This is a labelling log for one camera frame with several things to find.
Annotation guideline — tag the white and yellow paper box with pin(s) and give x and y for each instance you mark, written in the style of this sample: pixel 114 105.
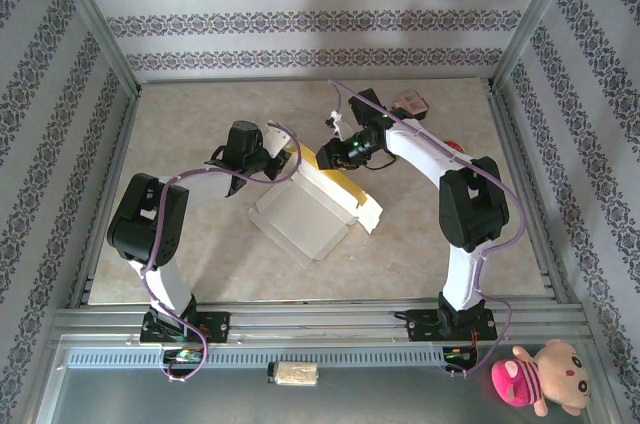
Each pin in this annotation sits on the white and yellow paper box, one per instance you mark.
pixel 300 214

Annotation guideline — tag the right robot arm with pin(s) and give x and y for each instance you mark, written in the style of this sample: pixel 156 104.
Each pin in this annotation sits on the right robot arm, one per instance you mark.
pixel 470 209

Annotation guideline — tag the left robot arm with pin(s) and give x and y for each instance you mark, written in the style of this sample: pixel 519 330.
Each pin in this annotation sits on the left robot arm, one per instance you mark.
pixel 145 224

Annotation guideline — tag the pink toy sharpener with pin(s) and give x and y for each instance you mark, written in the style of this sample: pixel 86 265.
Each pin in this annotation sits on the pink toy sharpener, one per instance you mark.
pixel 412 104

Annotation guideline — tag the red and gold round tin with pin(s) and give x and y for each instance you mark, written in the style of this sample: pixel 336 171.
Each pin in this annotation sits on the red and gold round tin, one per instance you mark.
pixel 454 145

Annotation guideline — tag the grey sheet metal tray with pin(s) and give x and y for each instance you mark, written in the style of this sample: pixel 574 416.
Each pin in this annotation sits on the grey sheet metal tray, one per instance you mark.
pixel 350 404

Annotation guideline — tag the pink plush pig toy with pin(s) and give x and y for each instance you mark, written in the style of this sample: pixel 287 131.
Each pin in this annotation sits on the pink plush pig toy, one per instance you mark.
pixel 555 374

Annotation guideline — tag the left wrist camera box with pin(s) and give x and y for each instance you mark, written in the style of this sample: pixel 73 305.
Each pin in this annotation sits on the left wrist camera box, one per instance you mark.
pixel 277 141

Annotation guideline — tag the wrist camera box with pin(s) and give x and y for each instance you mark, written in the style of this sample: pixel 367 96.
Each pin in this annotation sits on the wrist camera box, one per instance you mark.
pixel 340 130
pixel 277 141

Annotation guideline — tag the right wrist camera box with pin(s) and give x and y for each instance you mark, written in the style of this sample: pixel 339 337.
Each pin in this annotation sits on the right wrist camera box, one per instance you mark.
pixel 340 130

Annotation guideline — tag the aluminium back rail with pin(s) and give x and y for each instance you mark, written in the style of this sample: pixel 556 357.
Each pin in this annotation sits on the aluminium back rail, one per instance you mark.
pixel 300 79

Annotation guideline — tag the left aluminium side rail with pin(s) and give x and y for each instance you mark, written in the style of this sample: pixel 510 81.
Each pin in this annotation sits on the left aluminium side rail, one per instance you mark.
pixel 119 154

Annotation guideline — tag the aluminium side rail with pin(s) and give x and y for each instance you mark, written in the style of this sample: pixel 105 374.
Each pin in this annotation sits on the aluminium side rail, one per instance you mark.
pixel 513 154
pixel 119 154

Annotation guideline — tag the right aluminium side rail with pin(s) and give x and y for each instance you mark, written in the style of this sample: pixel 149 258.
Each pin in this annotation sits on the right aluminium side rail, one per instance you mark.
pixel 513 154

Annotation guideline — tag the aluminium mounting rail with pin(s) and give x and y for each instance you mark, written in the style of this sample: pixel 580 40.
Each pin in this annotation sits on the aluminium mounting rail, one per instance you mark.
pixel 320 324

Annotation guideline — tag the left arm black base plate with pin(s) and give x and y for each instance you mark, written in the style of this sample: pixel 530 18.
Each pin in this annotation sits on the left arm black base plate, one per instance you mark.
pixel 215 328

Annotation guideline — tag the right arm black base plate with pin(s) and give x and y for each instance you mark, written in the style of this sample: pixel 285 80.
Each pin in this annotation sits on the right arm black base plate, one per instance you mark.
pixel 425 326

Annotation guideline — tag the left aluminium frame post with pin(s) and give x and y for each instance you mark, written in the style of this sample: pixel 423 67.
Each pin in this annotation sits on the left aluminium frame post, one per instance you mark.
pixel 91 9

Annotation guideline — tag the aluminium frame post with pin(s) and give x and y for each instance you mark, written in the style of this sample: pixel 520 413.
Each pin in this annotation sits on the aluminium frame post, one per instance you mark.
pixel 91 9
pixel 537 9

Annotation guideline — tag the right aluminium frame post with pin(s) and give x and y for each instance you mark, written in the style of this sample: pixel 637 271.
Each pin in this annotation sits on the right aluminium frame post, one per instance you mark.
pixel 537 9

